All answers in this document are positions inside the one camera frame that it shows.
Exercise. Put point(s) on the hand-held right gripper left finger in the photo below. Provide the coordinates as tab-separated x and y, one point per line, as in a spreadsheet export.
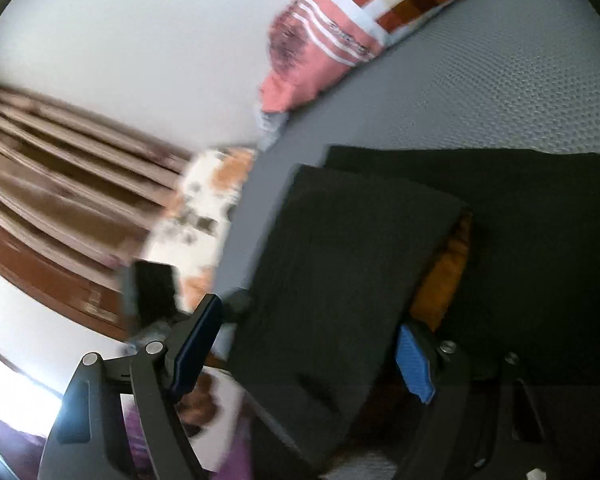
195	350

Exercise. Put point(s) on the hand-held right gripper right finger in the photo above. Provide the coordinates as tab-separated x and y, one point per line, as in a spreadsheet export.
415	360

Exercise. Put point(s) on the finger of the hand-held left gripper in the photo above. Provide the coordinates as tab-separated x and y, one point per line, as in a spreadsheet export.
237	302

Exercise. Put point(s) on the black pants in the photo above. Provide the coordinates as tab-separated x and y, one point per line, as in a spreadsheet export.
340	260

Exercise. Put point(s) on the floral pillow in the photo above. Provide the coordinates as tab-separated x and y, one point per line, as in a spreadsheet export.
200	210

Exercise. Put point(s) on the purple cloth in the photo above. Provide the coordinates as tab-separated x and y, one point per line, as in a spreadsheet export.
230	455

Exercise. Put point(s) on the brown curtain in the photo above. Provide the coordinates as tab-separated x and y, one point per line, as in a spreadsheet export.
55	185

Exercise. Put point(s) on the grey mesh mattress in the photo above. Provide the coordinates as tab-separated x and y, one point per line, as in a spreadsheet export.
430	100

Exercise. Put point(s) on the plaid pink quilt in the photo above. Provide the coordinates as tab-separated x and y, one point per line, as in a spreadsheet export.
330	45

